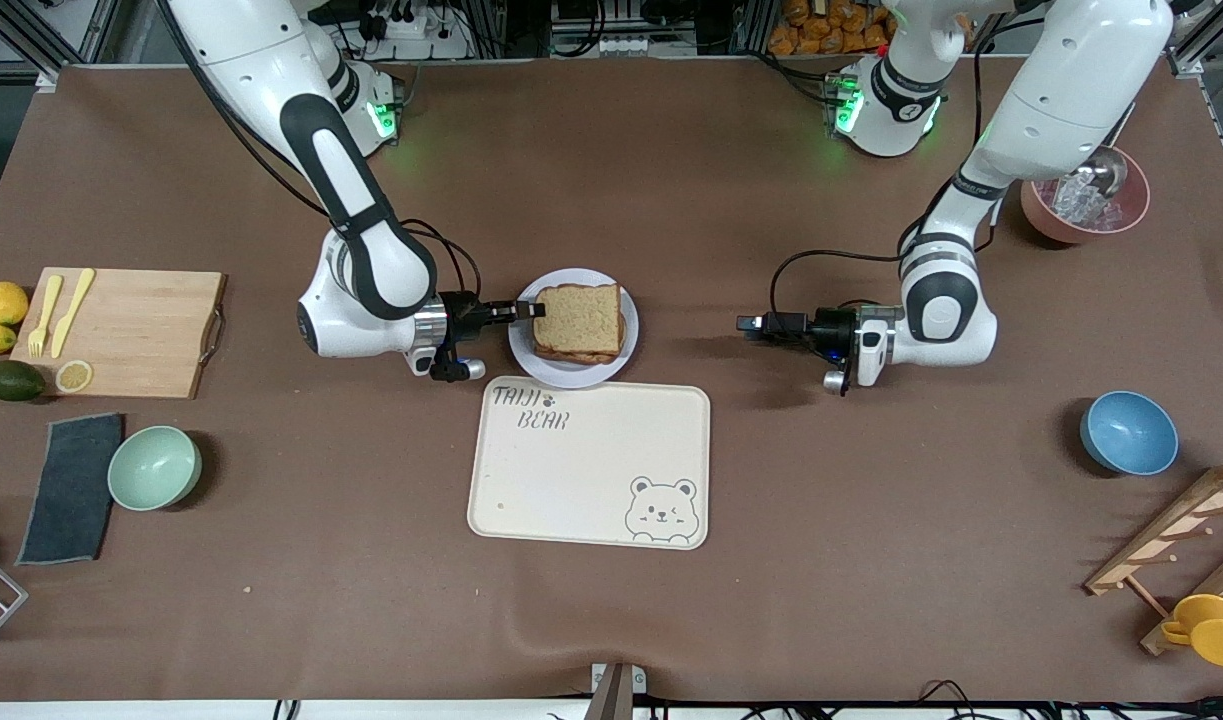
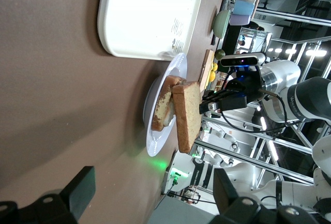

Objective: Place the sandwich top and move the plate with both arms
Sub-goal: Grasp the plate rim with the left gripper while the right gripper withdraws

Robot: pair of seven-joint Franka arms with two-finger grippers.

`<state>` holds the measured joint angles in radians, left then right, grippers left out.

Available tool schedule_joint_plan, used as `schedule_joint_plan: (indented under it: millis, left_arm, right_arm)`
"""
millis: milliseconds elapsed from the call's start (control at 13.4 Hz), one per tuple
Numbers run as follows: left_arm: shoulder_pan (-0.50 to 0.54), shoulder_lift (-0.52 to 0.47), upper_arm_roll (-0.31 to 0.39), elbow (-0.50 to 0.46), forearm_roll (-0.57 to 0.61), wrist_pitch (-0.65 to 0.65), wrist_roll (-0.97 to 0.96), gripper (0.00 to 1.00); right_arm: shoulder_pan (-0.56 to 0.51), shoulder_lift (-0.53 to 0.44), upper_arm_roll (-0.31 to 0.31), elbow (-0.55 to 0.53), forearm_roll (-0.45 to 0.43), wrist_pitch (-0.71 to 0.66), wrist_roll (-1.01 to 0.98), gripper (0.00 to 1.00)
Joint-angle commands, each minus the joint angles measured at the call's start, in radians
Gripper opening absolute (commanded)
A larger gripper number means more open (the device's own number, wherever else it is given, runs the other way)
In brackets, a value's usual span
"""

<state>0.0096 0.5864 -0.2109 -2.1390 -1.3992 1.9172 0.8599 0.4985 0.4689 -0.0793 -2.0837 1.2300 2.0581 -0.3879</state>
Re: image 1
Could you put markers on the yellow plastic knife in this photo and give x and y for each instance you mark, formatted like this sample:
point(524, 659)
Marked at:
point(71, 315)

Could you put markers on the yellow cup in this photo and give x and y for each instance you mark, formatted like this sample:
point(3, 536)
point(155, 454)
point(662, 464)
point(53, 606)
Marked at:
point(1216, 630)

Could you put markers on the round white plate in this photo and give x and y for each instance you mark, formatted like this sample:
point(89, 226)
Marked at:
point(571, 378)

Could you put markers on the cut lemon half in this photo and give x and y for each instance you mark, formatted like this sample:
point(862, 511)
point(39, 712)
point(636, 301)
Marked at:
point(74, 376)

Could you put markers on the metal scoop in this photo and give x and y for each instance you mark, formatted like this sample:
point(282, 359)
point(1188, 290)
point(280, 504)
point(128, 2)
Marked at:
point(1106, 175)

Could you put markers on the yellow plastic fork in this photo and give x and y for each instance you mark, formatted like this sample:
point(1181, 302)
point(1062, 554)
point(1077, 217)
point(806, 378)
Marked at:
point(47, 300)

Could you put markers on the clear ice cubes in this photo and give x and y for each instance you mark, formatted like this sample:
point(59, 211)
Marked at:
point(1076, 205)

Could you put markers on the plain brown bread slice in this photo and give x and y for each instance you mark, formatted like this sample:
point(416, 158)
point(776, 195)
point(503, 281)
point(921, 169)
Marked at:
point(576, 320)

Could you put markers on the wooden peg rack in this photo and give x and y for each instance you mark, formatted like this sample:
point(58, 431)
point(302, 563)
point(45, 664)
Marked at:
point(1171, 525)

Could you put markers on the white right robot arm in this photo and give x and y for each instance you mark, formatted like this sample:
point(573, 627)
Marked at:
point(371, 270)

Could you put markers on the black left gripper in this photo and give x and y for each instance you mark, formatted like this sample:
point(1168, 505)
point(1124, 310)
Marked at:
point(833, 324)

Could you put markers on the wooden cutting board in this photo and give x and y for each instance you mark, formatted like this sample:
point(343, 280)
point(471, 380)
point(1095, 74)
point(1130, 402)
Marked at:
point(131, 340)

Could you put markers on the white power strip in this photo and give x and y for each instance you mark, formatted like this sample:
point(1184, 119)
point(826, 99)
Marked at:
point(621, 45)
point(421, 45)

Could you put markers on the yellow whole lemon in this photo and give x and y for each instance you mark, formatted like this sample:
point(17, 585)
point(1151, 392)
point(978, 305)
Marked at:
point(6, 303)

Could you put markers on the green avocado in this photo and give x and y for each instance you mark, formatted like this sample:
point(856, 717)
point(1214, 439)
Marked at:
point(13, 381)

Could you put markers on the mint green bowl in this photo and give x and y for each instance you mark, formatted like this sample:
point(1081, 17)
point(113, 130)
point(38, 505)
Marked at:
point(154, 468)

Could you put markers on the blue bowl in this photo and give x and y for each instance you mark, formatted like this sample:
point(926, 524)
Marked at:
point(1129, 433)

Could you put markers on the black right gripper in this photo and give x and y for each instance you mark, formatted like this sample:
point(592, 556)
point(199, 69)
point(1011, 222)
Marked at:
point(464, 313)

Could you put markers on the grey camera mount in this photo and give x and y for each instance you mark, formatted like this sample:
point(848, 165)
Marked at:
point(611, 695)

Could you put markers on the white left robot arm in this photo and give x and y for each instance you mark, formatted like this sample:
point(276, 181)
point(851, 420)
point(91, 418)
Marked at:
point(1061, 100)

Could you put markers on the aluminium frame profile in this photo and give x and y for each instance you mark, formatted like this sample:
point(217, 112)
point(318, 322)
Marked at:
point(1186, 65)

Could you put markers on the cream tray with bear print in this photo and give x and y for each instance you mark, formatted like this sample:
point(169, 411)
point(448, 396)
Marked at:
point(571, 480)

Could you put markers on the orange pastries pile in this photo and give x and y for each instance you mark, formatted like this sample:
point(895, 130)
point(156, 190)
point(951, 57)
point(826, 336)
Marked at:
point(821, 35)

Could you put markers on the dark grey cloth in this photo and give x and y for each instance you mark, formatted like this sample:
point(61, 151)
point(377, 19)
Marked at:
point(71, 490)

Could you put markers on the pink bowl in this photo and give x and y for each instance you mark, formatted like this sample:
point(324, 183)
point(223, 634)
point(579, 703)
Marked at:
point(1071, 233)

